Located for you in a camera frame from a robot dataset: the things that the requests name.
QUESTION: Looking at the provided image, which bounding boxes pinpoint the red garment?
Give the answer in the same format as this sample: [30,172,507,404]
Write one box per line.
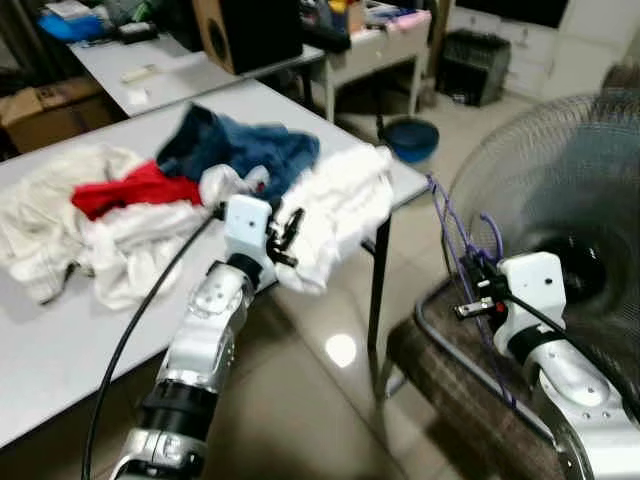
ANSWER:
[70,160,204,222]

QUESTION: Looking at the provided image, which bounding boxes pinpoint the black wooden speaker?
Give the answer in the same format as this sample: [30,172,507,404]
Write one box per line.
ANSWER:
[192,0,306,77]

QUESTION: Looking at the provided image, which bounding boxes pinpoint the blue denim garment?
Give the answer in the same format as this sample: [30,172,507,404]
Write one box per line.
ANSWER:
[155,102,322,208]

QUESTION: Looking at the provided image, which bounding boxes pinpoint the crumpled white garment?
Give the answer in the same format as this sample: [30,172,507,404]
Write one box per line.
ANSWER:
[85,163,273,313]

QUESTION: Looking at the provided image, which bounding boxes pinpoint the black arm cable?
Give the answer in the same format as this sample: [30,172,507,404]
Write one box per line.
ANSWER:
[80,212,225,480]
[498,288,640,416]

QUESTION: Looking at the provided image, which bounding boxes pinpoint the brown checked padded chair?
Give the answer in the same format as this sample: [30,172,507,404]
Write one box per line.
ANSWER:
[385,280,566,480]

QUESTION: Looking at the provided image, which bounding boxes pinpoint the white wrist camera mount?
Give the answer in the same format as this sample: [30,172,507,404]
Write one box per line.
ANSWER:
[221,194,277,293]
[495,251,571,349]

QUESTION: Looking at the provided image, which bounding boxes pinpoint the white side desk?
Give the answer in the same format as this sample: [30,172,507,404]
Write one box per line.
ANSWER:
[322,12,438,123]

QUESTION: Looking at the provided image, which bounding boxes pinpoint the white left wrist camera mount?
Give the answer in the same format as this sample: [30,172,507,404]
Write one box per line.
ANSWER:
[221,194,277,293]

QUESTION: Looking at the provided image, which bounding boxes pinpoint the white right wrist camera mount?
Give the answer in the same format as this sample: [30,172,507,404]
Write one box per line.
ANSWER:
[495,251,571,349]

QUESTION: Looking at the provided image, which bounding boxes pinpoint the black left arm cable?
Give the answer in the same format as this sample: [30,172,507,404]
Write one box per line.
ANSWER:
[80,212,225,480]

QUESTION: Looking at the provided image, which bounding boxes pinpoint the blue waste bin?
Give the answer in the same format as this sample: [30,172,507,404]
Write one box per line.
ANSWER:
[385,117,442,165]

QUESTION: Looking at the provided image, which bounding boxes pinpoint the black soundbar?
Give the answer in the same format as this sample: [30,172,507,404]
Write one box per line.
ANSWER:
[300,25,353,53]

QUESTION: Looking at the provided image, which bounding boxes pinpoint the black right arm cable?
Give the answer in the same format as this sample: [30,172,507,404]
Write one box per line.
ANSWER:
[498,288,640,416]

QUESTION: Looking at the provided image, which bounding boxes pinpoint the black television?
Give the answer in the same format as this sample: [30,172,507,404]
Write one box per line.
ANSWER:
[455,0,573,30]

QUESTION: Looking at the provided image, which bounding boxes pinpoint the blue plastic case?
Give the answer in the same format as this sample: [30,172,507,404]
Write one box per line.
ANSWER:
[38,10,108,44]

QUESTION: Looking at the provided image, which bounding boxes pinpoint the white table with black legs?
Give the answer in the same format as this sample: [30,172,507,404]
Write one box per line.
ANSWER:
[0,78,433,448]

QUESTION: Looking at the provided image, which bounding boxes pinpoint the plain white T-shirt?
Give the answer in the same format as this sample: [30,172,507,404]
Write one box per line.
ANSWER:
[268,145,398,297]

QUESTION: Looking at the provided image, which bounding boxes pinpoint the purple plastic hanger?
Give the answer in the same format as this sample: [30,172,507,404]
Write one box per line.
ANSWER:
[424,174,519,409]

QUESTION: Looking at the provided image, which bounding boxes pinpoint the white drawer cabinet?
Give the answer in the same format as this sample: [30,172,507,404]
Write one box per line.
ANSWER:
[445,0,640,101]

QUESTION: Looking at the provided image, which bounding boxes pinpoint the black pedestal fan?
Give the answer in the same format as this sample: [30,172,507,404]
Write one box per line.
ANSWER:
[440,88,640,421]

